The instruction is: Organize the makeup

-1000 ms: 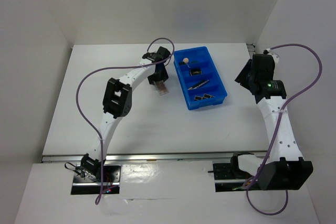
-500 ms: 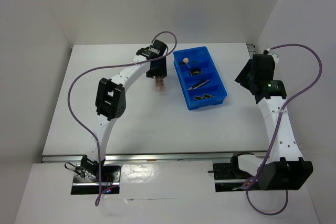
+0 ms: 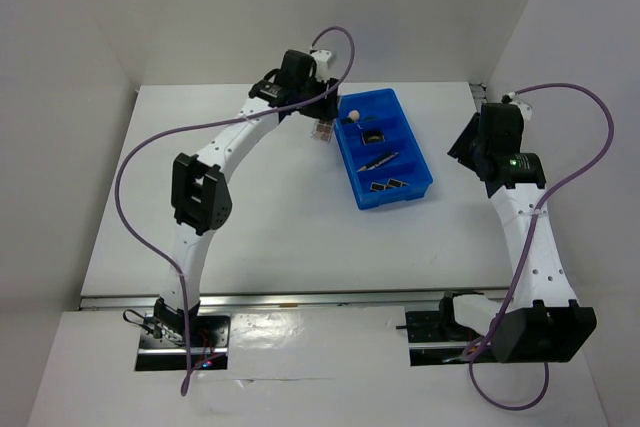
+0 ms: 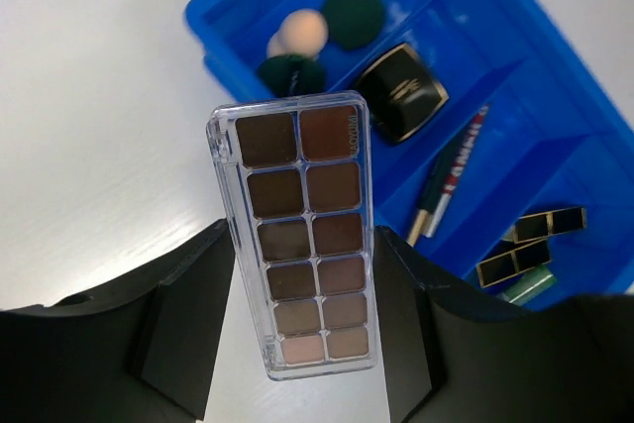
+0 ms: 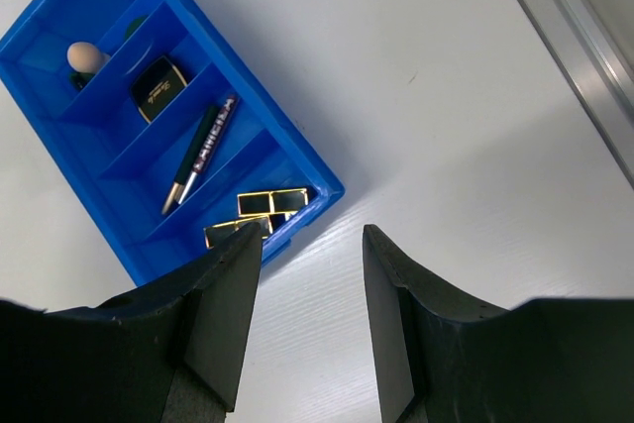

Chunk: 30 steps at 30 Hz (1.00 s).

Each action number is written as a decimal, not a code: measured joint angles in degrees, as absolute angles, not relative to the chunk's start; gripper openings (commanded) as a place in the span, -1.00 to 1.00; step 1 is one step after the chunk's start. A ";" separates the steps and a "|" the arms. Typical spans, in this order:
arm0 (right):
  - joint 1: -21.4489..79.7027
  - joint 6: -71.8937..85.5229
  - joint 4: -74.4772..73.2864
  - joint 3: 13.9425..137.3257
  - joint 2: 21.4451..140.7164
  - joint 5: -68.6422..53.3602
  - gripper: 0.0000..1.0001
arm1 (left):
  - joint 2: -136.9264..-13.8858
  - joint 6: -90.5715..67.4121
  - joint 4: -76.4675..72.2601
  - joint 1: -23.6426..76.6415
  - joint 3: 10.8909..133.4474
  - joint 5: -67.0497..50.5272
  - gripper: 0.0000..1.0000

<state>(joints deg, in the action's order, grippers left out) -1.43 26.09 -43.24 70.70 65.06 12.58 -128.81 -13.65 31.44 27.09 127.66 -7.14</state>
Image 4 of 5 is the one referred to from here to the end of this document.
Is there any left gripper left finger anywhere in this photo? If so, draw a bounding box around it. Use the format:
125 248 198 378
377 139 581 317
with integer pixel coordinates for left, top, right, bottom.
49 218 237 422

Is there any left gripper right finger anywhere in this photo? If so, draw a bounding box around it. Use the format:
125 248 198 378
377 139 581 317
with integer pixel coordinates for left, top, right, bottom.
373 224 536 423

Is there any green small tube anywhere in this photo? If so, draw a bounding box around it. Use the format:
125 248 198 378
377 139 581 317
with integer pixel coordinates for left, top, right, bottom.
501 265 557 306

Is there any green gold mascara pen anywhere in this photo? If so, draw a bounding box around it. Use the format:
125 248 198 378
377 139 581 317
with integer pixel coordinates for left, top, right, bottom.
406 136 461 247

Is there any clear eyeshadow palette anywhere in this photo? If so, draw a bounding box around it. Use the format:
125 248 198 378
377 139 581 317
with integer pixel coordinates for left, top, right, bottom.
206 91 376 380

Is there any black gold compact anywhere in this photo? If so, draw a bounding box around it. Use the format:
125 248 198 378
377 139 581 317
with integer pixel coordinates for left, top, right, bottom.
352 43 449 145

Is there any dark green powder puff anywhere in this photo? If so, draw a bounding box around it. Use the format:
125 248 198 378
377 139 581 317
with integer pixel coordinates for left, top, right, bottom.
321 0 386 52

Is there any peach makeup sponge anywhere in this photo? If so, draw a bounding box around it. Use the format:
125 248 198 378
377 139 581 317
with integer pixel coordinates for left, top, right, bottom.
266 9 329 58

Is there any blue plastic organizer bin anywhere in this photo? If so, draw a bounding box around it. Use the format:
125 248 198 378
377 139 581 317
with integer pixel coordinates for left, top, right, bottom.
182 0 634 313

